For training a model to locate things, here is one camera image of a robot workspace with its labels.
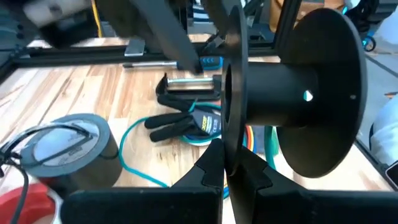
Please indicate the grey duct tape roll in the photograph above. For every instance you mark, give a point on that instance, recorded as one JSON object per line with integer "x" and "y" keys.
{"x": 93, "y": 161}

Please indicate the person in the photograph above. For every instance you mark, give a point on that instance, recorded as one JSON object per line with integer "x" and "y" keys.
{"x": 387, "y": 130}

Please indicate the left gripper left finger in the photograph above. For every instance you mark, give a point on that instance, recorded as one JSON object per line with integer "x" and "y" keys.
{"x": 140, "y": 205}

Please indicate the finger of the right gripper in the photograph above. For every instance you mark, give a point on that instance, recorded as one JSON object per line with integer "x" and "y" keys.
{"x": 219, "y": 15}
{"x": 174, "y": 31}

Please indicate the black C-clamp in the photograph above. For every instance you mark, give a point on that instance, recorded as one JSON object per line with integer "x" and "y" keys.
{"x": 189, "y": 96}

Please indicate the brown cardboard box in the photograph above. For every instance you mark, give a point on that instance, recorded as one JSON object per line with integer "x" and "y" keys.
{"x": 311, "y": 4}

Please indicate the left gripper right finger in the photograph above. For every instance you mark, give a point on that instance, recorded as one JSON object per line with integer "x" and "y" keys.
{"x": 311, "y": 208}

